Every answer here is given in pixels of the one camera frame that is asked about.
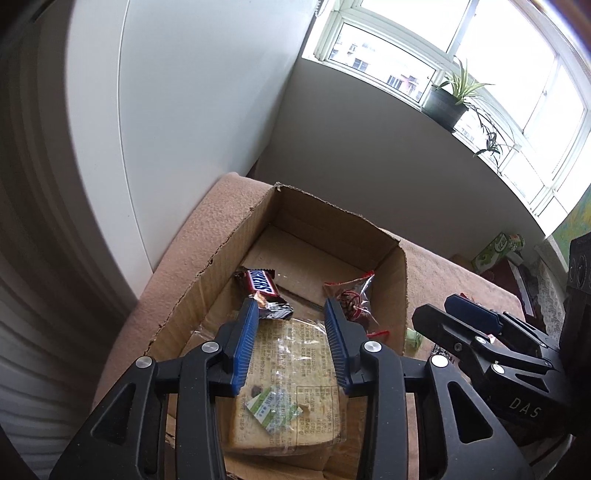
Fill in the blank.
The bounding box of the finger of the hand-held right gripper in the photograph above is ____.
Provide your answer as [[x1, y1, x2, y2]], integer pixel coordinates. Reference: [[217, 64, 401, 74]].
[[412, 304, 561, 393], [444, 294, 561, 365]]

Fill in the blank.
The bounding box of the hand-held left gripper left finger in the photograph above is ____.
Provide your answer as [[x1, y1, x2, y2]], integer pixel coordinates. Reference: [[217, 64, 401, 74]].
[[48, 298, 260, 480]]

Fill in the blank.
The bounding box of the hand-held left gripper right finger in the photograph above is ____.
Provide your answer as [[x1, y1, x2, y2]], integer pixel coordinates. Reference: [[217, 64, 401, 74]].
[[323, 298, 536, 480]]

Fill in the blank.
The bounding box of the clear-wrapped sliced bread packet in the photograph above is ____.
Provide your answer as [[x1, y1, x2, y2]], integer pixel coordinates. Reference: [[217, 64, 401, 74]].
[[225, 318, 352, 462]]

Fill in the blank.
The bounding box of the brown chocolate bar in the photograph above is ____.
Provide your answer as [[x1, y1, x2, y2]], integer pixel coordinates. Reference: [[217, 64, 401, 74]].
[[233, 268, 294, 321]]

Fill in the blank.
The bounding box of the cardboard box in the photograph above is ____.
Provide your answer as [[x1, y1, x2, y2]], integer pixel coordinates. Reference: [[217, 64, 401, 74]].
[[148, 182, 409, 480]]

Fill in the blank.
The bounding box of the clear red-edged dried fruit packet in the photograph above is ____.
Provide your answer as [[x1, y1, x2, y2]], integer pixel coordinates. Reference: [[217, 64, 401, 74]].
[[322, 270, 391, 340]]

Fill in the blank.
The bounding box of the green snack carton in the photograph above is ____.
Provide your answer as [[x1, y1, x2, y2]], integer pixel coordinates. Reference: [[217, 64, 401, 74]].
[[472, 232, 527, 273]]

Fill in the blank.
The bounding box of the green yellow patterned cloth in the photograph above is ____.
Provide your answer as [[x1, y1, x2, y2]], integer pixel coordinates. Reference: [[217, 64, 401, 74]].
[[551, 185, 591, 259]]

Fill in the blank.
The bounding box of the potted spider plant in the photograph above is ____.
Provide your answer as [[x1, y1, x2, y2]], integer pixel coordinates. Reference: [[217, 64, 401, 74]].
[[422, 58, 522, 176]]

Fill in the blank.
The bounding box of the white-framed window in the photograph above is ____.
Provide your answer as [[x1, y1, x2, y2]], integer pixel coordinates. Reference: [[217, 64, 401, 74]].
[[300, 0, 591, 234]]

